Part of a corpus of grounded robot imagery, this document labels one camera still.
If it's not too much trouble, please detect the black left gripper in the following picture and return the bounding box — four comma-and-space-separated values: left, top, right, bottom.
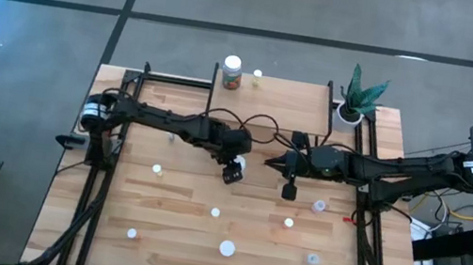
204, 118, 257, 188

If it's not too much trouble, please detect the black side bracket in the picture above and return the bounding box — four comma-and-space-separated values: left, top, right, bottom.
54, 132, 89, 151

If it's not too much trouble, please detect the large gummy vitamin bottle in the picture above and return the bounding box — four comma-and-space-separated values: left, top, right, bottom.
218, 53, 245, 92

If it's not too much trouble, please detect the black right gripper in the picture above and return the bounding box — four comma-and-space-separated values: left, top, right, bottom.
258, 126, 354, 210

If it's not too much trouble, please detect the yellow cable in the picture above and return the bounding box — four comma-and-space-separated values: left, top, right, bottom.
409, 193, 473, 223

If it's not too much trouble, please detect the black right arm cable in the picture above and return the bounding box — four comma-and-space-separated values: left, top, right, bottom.
271, 131, 313, 157

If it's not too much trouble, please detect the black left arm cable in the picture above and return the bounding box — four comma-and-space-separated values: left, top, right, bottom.
200, 103, 283, 148

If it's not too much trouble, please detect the white plant pot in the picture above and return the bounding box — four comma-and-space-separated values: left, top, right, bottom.
330, 101, 367, 137

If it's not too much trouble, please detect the black table rig frame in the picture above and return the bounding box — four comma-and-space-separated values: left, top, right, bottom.
20, 46, 450, 265

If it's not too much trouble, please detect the white plastic pill bottle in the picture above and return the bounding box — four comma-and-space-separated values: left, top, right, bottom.
232, 153, 249, 172

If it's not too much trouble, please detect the green snake plant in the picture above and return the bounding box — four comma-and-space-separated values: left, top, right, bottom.
335, 61, 393, 128

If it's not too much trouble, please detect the clear vial with orange pills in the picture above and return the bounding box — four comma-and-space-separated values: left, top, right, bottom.
125, 226, 142, 241

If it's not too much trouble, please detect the white power strip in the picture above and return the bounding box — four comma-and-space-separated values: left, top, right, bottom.
407, 216, 435, 245

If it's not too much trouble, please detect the yellow pill vial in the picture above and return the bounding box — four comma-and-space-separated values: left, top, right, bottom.
250, 68, 264, 89

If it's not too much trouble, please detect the large amber pill bottle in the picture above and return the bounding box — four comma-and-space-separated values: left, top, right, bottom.
217, 239, 238, 259

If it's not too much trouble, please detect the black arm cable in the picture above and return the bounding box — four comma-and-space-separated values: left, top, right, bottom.
271, 131, 313, 157
200, 103, 283, 148

